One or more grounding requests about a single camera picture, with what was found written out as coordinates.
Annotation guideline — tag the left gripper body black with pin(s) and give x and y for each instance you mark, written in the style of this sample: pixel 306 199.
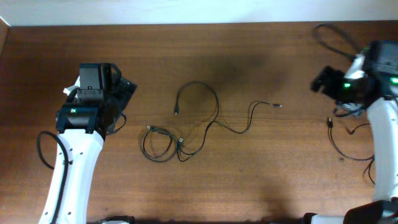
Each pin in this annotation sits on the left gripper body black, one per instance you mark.
pixel 122 96

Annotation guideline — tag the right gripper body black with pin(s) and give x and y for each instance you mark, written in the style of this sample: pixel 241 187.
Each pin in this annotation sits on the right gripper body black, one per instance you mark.
pixel 356 90

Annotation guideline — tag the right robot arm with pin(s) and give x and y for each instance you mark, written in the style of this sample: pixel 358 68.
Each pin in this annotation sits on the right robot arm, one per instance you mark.
pixel 380 63

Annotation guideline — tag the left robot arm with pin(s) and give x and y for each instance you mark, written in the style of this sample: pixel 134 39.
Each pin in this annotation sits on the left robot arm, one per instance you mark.
pixel 83 134

